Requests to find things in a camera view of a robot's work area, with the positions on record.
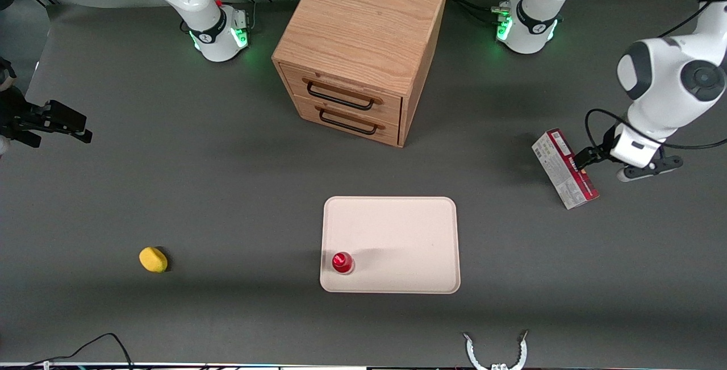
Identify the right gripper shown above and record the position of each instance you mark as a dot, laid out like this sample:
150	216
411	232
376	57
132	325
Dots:
16	116

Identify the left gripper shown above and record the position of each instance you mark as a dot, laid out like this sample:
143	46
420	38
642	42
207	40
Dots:
600	152

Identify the red cookie box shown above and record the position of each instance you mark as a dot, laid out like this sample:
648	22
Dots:
559	171

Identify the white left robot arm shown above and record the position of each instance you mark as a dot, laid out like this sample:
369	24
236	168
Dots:
659	108

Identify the beige plastic tray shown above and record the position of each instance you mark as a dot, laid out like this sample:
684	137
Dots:
397	239

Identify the yellow lemon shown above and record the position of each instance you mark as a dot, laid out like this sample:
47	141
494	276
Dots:
153	260

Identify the small wooden drawer front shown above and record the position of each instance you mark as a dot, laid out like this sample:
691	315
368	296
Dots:
389	132

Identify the large wooden drawer front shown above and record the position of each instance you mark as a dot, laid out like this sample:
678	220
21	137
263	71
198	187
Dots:
392	109

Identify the white claw-shaped clip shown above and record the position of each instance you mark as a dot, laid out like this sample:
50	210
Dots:
470	353

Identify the wooden drawer cabinet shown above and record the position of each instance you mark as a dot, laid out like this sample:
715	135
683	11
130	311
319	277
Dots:
363	17

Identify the small red cup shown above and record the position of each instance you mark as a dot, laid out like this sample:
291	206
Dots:
342	262

